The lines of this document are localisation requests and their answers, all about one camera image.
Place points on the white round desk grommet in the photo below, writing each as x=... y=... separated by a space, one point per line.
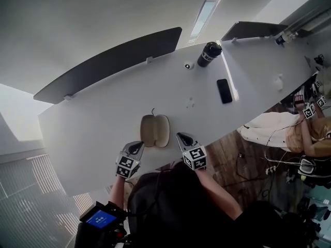
x=188 y=65

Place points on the window blinds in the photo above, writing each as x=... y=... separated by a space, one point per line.
x=31 y=205

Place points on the black smartphone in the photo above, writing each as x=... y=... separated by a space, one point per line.
x=224 y=91

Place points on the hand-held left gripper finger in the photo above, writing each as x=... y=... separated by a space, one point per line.
x=130 y=145
x=141 y=152

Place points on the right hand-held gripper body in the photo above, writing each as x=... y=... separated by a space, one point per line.
x=195 y=157

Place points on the beige clamshell case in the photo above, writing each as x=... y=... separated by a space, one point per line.
x=148 y=129

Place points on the crumpled white tissue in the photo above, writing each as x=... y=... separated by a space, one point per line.
x=278 y=83

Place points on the short dark desk divider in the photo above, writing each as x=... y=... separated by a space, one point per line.
x=253 y=30

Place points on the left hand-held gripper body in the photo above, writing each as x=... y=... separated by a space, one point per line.
x=126 y=165

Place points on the black and white bag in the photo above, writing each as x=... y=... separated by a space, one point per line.
x=313 y=172

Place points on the black water bottle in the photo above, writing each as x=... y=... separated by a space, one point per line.
x=207 y=57

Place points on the person's right forearm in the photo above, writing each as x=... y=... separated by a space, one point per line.
x=217 y=192

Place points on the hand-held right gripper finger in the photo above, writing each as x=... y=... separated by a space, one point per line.
x=181 y=145
x=192 y=139

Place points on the person's black clothing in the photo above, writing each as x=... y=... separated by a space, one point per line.
x=194 y=216

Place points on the white plastic bottle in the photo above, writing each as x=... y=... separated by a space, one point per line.
x=283 y=38

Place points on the long dark desk divider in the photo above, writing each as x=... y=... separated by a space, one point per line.
x=111 y=68

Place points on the power strip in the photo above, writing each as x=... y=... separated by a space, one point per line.
x=271 y=170

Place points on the person's left forearm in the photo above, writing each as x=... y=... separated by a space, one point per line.
x=117 y=190

